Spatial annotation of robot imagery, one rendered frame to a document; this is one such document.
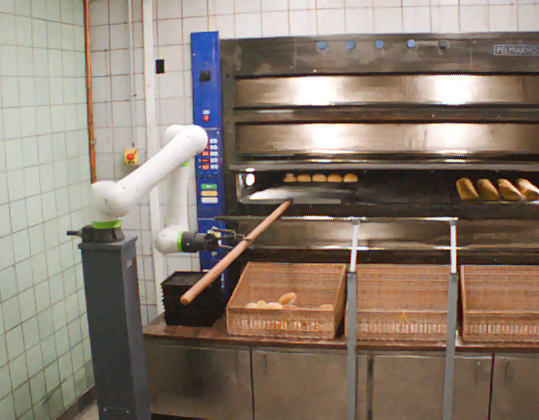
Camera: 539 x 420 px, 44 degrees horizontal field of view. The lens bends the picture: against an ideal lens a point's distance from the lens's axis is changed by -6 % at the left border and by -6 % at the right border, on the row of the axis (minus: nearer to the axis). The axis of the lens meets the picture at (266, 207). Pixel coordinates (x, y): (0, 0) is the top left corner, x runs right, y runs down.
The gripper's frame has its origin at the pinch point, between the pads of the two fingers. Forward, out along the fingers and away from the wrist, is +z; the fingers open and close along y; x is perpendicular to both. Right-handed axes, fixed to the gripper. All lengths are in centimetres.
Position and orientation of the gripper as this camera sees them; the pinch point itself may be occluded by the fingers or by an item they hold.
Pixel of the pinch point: (244, 243)
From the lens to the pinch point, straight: 289.7
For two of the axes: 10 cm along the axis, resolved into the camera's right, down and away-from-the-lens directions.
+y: 0.3, 9.9, 1.6
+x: -2.4, 1.6, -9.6
